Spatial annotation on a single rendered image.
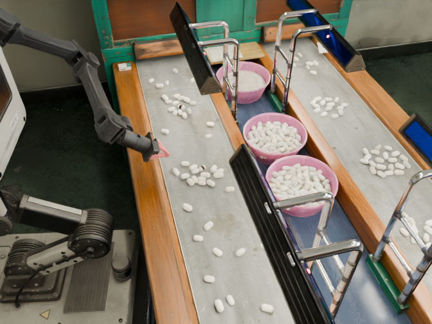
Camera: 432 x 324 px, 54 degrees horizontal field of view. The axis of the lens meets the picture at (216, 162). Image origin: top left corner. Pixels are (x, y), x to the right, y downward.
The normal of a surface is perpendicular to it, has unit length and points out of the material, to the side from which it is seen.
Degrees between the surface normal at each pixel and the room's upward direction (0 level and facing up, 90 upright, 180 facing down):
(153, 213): 0
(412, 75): 0
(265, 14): 90
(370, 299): 0
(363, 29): 90
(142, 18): 90
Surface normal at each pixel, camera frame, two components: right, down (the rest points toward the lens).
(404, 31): 0.22, 0.65
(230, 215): 0.00, -0.71
